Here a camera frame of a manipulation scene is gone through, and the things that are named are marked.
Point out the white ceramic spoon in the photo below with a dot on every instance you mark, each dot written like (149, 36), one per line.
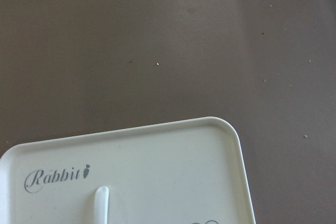
(100, 205)

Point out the cream rabbit tray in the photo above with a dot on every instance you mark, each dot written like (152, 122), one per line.
(189, 171)

